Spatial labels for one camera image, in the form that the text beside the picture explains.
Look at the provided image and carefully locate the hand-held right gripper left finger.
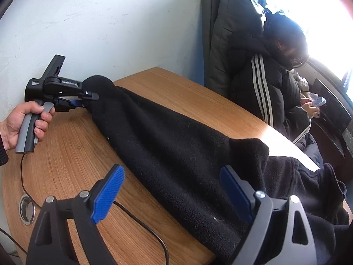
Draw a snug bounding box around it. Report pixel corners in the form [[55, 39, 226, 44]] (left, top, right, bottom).
[[26, 164, 126, 265]]

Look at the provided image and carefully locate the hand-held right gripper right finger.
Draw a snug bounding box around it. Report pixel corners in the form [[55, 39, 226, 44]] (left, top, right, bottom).
[[220, 165, 317, 265]]

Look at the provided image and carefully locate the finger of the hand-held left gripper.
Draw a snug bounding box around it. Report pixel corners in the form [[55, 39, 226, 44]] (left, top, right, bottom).
[[56, 97, 86, 112], [81, 90, 100, 100]]

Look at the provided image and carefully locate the black fleece garment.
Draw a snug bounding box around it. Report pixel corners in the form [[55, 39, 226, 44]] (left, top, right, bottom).
[[83, 75, 351, 265]]

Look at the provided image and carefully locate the person's left forearm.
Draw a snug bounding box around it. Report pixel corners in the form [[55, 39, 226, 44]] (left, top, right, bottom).
[[0, 136, 9, 167]]

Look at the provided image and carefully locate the person's left hand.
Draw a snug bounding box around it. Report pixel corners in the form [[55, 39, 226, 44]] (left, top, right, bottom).
[[0, 101, 56, 151]]

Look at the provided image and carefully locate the dark brown side desk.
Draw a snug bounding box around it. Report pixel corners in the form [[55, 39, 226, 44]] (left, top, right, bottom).
[[309, 110, 346, 160]]

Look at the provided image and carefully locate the grey plastic-wrapped object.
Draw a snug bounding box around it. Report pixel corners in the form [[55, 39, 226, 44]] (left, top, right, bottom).
[[342, 120, 353, 155]]

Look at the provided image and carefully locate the black box-shaped appliance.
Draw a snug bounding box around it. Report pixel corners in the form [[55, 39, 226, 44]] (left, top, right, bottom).
[[314, 78, 351, 136]]

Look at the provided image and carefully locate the pale crumpled cloth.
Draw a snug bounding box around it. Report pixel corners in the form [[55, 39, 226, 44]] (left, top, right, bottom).
[[289, 69, 311, 92]]

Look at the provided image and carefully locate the dark padded office chair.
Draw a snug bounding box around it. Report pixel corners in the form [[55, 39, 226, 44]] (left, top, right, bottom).
[[201, 0, 267, 96]]

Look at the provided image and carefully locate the window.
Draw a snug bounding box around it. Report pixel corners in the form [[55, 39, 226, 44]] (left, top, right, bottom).
[[254, 0, 353, 89]]

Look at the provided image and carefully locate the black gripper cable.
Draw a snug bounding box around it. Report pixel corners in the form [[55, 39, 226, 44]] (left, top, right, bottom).
[[20, 152, 170, 265]]

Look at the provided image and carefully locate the metal table cable grommet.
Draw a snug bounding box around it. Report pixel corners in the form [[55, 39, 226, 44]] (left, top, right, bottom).
[[18, 194, 36, 224]]

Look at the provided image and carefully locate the thin black cable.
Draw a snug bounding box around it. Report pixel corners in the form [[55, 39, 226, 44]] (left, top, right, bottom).
[[0, 227, 28, 254]]

